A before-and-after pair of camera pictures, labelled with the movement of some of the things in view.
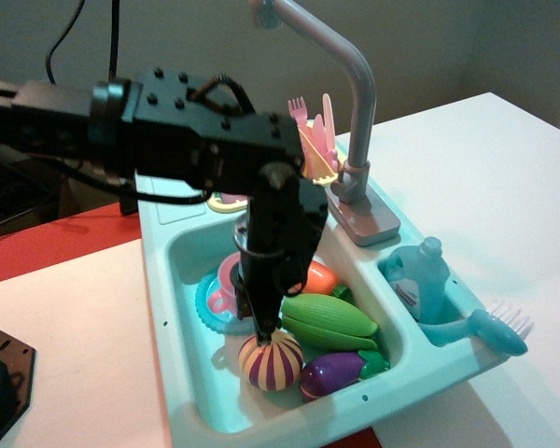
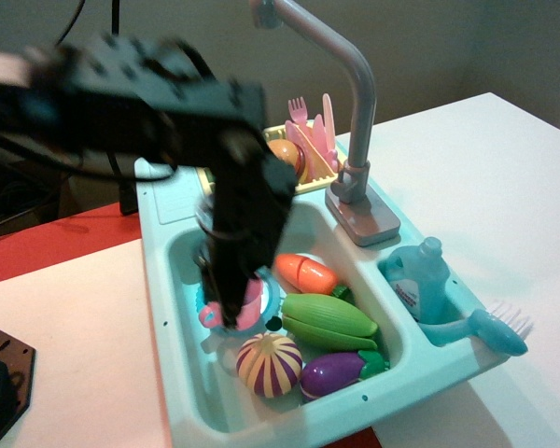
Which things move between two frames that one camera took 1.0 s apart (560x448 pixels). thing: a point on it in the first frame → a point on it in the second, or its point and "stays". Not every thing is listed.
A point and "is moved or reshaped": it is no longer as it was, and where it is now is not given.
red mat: (55, 241) stays
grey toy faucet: (362, 221) stays
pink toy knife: (329, 124) stays
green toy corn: (327, 324) stays
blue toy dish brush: (503, 326) stays
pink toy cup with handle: (223, 299) is moved or reshaped
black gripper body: (285, 224) → (247, 231)
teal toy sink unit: (363, 329) stays
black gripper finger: (259, 298) → (228, 292)
